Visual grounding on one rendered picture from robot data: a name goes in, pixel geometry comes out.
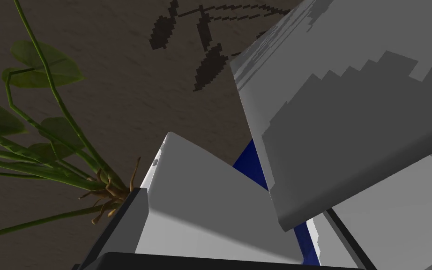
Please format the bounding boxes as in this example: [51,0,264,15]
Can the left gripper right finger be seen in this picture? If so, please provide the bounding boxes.
[305,141,432,270]

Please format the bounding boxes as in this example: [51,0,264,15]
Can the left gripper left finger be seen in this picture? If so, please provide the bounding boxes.
[76,131,305,268]

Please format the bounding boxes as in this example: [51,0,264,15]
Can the blue flat thing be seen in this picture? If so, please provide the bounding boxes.
[232,138,321,268]

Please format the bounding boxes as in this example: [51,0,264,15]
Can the green potted plant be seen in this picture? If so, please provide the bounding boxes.
[0,0,142,259]

